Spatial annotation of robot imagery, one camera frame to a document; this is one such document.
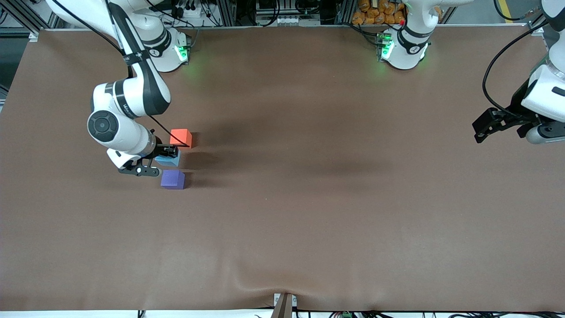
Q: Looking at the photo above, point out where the brown table edge bracket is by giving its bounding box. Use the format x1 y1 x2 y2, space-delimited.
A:
271 292 298 318

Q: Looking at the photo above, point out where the purple foam block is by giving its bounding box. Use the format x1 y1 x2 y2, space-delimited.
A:
160 170 186 190

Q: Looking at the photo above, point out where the white power strip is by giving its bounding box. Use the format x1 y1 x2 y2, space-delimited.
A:
170 4 209 21

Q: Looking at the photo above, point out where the pile of orange bags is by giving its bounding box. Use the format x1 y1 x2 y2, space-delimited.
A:
352 0 407 26

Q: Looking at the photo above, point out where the blue foam block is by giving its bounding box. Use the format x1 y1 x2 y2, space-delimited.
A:
154 151 181 167

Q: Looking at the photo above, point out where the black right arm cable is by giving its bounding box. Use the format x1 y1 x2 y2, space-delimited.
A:
52 0 191 148

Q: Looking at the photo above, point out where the brown table mat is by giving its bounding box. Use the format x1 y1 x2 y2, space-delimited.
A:
0 26 565 312

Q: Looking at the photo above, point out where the orange foam block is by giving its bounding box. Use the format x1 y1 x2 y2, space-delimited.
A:
170 129 193 149

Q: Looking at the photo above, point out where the white terminal strip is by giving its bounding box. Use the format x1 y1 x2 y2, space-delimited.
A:
276 15 322 26

